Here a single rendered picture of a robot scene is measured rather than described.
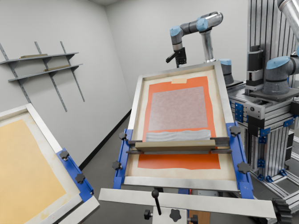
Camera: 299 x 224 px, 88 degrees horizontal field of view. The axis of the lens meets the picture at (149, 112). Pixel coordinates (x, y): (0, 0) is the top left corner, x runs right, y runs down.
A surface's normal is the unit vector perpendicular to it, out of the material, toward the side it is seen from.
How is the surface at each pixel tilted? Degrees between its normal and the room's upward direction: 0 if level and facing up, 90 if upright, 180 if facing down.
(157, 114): 32
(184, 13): 90
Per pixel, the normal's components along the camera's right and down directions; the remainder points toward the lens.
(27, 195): 0.18, -0.70
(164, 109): -0.32, -0.55
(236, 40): -0.25, 0.41
